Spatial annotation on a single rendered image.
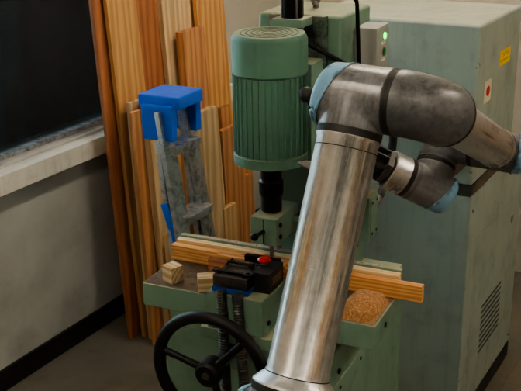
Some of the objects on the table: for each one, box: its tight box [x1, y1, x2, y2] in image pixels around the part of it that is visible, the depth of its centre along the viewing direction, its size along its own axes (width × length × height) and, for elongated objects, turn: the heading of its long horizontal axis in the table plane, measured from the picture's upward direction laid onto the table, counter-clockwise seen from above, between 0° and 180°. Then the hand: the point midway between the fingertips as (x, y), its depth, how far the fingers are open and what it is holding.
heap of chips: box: [342, 289, 392, 325], centre depth 213 cm, size 9×14×4 cm, turn 158°
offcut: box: [197, 272, 215, 292], centre depth 224 cm, size 4×3×4 cm
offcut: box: [162, 261, 184, 285], centre depth 229 cm, size 4×4×4 cm
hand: (304, 133), depth 206 cm, fingers open, 14 cm apart
